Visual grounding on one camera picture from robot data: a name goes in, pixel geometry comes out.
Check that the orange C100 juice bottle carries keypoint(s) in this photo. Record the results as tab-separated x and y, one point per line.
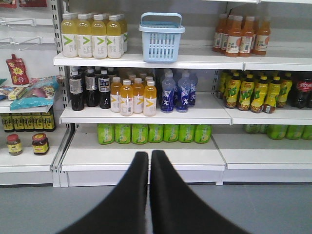
234	38
247	37
262	37

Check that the blue snack bag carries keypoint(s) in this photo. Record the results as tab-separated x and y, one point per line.
40	92

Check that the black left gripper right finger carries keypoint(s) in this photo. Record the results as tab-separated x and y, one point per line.
176	209

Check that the light blue plastic basket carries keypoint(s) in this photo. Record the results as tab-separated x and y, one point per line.
160	39

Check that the green drink bottle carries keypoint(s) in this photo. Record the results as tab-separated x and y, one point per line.
171	132
155	133
186	133
105	133
123	133
202	133
139	133

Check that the blue sports drink bottle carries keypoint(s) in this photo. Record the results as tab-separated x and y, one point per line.
183	89
192	94
168	90

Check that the yellow label sauce jar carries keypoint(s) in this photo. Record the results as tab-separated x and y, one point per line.
14	145

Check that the red snack pouch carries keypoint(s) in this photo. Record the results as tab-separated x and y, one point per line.
17	70

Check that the pale yellow drink bottle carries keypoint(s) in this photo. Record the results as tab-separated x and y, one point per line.
84	37
99	36
114	39
68	36

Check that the yellow lemon tea bottle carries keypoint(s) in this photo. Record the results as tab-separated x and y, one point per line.
232	89
285	88
260	92
272	96
246	91

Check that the cola bottle red label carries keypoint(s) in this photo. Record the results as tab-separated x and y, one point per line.
303	87

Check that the orange drink bottle white label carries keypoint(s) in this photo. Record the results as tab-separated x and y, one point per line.
138	95
126	98
150	96
115	94

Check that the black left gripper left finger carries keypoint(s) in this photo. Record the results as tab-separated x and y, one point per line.
122	211

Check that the red label sauce jar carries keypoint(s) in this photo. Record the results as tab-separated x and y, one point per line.
40	144

